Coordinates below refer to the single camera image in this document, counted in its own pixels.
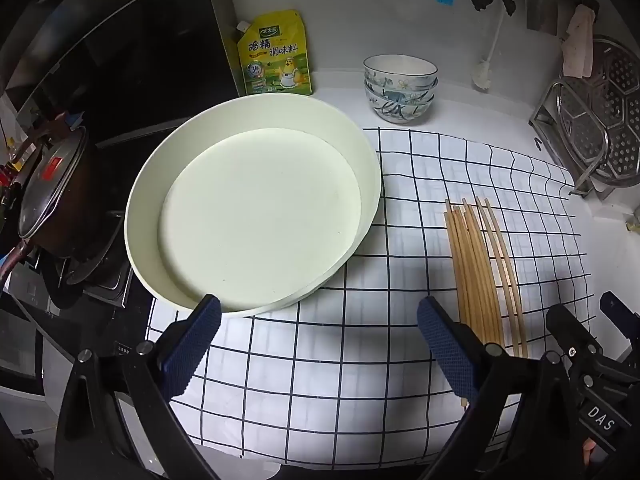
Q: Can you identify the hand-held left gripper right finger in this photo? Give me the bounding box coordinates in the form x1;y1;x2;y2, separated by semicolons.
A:
416;296;586;480

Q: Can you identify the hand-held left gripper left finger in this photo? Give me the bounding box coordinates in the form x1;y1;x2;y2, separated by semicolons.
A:
54;294;223;480

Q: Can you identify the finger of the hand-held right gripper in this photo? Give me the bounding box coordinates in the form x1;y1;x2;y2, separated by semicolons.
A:
599;291;640;346
546;305;603;361

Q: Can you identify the bundle of wooden chopsticks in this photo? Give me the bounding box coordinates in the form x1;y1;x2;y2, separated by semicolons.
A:
444;196;530;411

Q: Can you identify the cream round tray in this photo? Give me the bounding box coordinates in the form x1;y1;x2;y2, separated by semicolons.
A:
124;92;382;318

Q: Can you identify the white black-grid table mat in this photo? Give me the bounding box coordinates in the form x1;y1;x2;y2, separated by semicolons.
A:
145;127;598;471

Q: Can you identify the black gas stove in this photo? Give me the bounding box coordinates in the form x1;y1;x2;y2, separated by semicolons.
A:
0;210;156;396

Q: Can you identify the stainless steel dish rack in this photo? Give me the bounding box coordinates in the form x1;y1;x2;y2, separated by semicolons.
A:
530;80;640;200

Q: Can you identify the dark brown cooking pot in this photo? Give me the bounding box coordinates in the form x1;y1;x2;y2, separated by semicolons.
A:
0;127;126;286

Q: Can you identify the stainless steel steamer plate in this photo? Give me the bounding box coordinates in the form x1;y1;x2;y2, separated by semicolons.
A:
555;35;640;188

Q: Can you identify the glass pot lid red sticker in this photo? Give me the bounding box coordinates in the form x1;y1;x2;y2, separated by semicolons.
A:
17;127;90;240

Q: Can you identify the white blue-floral bowl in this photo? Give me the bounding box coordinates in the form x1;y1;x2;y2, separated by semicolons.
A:
364;77;439;105
367;91;436;124
363;54;439;88

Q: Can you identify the cluster of condiment bottles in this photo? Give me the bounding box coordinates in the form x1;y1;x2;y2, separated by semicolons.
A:
0;135;22;193

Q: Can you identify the pale pink dishcloth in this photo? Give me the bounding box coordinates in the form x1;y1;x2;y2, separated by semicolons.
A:
561;4;597;78

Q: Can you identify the yellow seasoning pouch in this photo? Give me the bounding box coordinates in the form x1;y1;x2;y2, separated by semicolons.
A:
235;9;315;97

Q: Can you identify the white long-handled brush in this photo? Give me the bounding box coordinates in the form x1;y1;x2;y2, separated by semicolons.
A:
474;10;506;91

